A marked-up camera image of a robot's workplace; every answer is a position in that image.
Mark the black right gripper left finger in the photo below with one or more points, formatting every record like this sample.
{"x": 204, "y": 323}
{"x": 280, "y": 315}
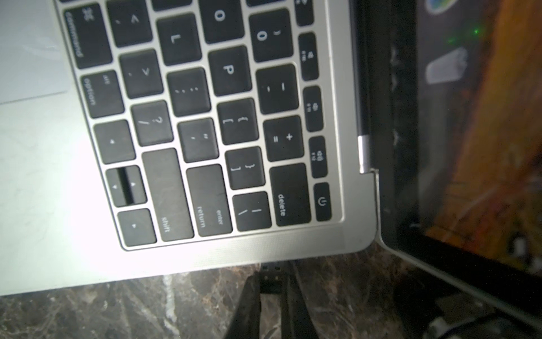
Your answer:
{"x": 245, "y": 322}

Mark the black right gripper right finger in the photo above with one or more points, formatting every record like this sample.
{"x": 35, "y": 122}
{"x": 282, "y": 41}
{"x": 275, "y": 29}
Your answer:
{"x": 295, "y": 318}

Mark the black USB mouse receiver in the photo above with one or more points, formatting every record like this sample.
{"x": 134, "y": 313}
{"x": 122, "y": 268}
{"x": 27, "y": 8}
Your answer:
{"x": 272, "y": 277}

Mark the silver open laptop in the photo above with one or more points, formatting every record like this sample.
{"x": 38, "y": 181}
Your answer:
{"x": 142, "y": 138}

